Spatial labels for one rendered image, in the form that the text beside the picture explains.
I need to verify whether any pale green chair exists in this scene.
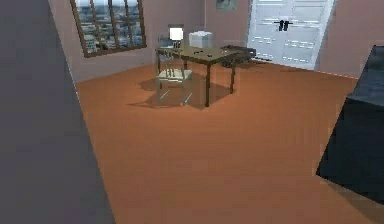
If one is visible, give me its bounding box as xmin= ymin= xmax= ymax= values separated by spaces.
xmin=155 ymin=49 xmax=194 ymax=107

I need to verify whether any dark brown wooden table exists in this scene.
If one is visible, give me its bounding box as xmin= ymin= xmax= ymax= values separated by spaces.
xmin=155 ymin=45 xmax=240 ymax=108

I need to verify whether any white box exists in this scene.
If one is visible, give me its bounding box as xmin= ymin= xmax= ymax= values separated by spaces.
xmin=188 ymin=30 xmax=214 ymax=49

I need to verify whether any white shade table lamp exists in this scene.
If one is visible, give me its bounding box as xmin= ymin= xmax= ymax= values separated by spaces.
xmin=168 ymin=27 xmax=184 ymax=49

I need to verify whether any brown framed window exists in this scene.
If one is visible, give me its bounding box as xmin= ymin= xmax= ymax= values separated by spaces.
xmin=69 ymin=0 xmax=148 ymax=59

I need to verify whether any white room door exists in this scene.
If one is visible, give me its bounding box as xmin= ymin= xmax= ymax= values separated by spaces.
xmin=246 ymin=0 xmax=335 ymax=71

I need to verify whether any dark blue cabinet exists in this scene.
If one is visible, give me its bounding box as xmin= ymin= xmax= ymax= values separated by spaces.
xmin=315 ymin=44 xmax=384 ymax=206

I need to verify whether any framed wall picture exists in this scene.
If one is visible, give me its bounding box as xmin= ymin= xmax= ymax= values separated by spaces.
xmin=215 ymin=0 xmax=239 ymax=13

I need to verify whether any black door handle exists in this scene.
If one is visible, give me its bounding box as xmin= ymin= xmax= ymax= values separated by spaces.
xmin=273 ymin=19 xmax=294 ymax=32

